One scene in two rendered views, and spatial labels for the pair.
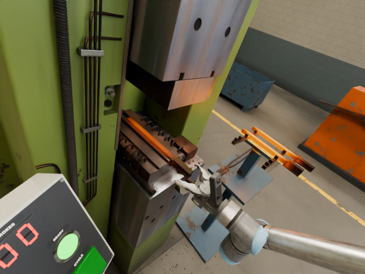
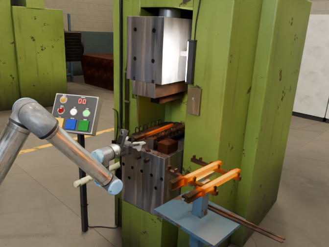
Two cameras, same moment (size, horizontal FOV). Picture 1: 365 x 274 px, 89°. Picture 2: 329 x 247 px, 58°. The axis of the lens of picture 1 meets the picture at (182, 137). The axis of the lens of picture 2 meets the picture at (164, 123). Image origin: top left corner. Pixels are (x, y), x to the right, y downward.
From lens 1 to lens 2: 2.09 m
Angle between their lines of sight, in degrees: 84
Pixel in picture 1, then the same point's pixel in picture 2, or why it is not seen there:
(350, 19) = not seen: outside the picture
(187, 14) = (129, 56)
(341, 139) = not seen: outside the picture
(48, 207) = (90, 100)
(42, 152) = (115, 104)
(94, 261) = (85, 124)
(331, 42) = not seen: outside the picture
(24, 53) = (116, 71)
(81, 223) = (92, 112)
